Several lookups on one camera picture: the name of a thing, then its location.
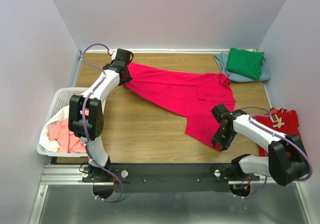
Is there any magenta t shirt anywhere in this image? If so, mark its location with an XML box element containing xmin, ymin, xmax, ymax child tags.
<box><xmin>125</xmin><ymin>63</ymin><xmax>236</xmax><ymax>152</ymax></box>

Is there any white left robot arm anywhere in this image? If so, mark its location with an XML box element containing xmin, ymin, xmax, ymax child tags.
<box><xmin>68</xmin><ymin>49</ymin><xmax>134</xmax><ymax>182</ymax></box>

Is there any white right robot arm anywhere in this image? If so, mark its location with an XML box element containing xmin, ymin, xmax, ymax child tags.
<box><xmin>211</xmin><ymin>104</ymin><xmax>313</xmax><ymax>186</ymax></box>

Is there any grey blue folded t shirt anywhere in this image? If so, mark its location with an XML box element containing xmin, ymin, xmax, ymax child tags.
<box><xmin>214</xmin><ymin>52</ymin><xmax>271</xmax><ymax>83</ymax></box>

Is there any green folded t shirt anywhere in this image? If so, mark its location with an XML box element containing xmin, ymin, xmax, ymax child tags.
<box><xmin>226</xmin><ymin>48</ymin><xmax>265</xmax><ymax>80</ymax></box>

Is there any red patterned folded t shirt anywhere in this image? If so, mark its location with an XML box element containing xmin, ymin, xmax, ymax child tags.
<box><xmin>253</xmin><ymin>107</ymin><xmax>301</xmax><ymax>157</ymax></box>

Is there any white laundry basket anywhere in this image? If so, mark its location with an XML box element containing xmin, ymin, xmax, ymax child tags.
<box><xmin>36</xmin><ymin>87</ymin><xmax>88</xmax><ymax>158</ymax></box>

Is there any peach pink garment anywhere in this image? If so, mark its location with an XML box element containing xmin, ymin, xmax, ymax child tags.
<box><xmin>49</xmin><ymin>118</ymin><xmax>86</xmax><ymax>153</ymax></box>

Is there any white cream garment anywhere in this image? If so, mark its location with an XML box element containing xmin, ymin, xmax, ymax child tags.
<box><xmin>39</xmin><ymin>105</ymin><xmax>69</xmax><ymax>153</ymax></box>

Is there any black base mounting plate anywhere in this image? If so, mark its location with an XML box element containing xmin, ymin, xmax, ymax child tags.
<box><xmin>79</xmin><ymin>163</ymin><xmax>259</xmax><ymax>194</ymax></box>

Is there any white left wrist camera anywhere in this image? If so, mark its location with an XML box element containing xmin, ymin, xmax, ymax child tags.
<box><xmin>107</xmin><ymin>50</ymin><xmax>117</xmax><ymax>60</ymax></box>

